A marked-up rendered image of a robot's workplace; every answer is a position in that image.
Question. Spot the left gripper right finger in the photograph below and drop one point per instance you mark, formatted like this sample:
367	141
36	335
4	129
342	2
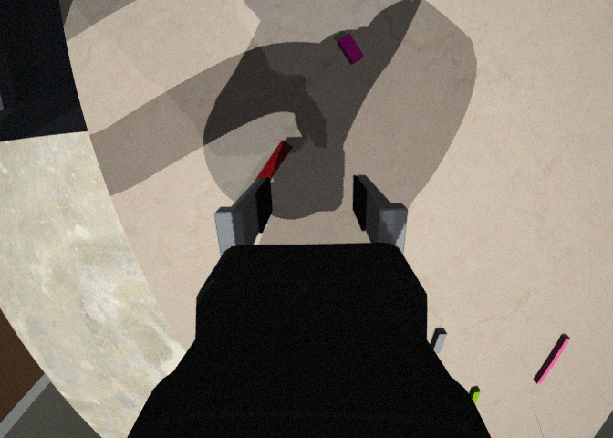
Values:
383	221

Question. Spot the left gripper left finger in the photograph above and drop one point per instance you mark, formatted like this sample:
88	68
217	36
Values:
241	223

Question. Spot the red rod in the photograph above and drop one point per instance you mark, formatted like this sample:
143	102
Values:
275	160

